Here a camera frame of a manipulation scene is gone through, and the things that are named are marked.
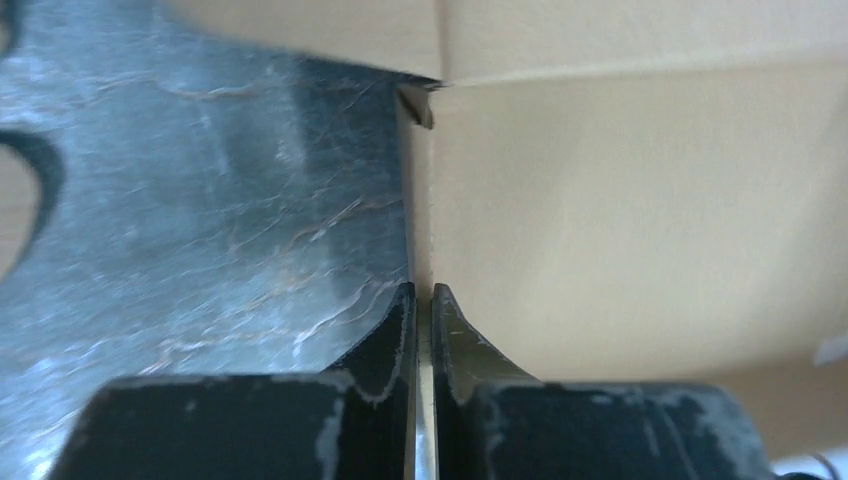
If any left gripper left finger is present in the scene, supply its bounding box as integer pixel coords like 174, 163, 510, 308
50, 283, 416, 479

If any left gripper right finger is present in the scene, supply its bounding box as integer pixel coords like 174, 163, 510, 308
431, 283, 774, 479

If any brown cardboard box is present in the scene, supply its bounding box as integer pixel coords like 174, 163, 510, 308
174, 1, 847, 459

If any flat cardboard sheet stack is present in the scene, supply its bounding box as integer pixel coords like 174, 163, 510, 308
1, 144, 42, 280

